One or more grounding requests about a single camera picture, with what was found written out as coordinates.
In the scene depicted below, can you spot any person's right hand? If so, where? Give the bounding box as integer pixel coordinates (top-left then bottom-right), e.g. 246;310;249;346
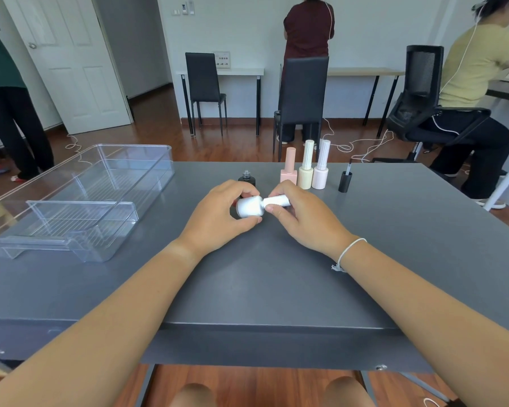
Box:
265;180;361;267

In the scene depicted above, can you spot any person's left hand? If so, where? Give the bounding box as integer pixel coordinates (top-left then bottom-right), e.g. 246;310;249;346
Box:
178;179;265;261

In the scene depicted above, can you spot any white nail polish bottle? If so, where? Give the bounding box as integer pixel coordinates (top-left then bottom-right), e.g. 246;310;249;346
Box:
236;196;265;220

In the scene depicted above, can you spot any black brush cap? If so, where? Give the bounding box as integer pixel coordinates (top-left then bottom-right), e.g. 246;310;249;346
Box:
338;161;353;194

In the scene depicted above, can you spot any lilac ribbed brush cap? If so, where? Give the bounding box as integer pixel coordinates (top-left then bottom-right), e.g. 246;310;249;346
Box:
316;138;331;169

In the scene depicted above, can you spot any clear plastic organizer tray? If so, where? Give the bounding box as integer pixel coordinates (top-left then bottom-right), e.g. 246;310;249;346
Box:
0;144;175;263

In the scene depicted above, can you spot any person's right forearm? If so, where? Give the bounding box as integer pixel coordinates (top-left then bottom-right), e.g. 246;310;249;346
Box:
337;243;509;407

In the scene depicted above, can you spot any person's left forearm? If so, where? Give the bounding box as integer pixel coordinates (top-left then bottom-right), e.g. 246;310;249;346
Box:
0;239;204;407

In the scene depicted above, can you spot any person's right leg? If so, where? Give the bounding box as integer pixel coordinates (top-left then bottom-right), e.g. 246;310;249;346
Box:
324;376;372;407

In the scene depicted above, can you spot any person's leg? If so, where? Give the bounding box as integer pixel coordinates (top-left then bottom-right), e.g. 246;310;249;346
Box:
171;382;219;407
324;376;372;407

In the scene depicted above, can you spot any person's left leg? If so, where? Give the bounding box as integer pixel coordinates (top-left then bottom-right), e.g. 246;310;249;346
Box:
171;382;219;407

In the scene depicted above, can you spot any grey table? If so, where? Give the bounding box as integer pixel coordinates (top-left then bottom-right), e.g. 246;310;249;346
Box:
0;161;509;407

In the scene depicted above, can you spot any clear plastic divider insert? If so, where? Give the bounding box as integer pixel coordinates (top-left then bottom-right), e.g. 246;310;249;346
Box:
2;200;140;263

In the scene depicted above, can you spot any black dining chair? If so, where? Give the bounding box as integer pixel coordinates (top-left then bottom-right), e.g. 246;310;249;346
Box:
184;52;228;138
273;57;330;163

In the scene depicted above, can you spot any black mesh office chair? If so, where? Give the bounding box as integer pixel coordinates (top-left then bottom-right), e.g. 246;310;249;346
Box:
371;45;492;164

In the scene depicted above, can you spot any white desk with black legs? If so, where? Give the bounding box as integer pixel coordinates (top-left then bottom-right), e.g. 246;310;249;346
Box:
176;67;265;137

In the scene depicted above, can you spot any wooden desk with black legs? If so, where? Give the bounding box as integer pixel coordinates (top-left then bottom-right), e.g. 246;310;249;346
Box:
327;66;406;138

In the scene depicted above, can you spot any white panelled door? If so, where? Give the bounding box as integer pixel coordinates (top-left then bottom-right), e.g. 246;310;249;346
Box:
0;0;135;135

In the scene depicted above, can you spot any black-topped desk with white legs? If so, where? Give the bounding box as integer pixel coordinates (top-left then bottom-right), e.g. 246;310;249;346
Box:
483;78;509;211

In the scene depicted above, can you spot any white string bracelet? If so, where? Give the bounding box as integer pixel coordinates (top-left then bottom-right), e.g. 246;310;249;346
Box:
330;237;368;274

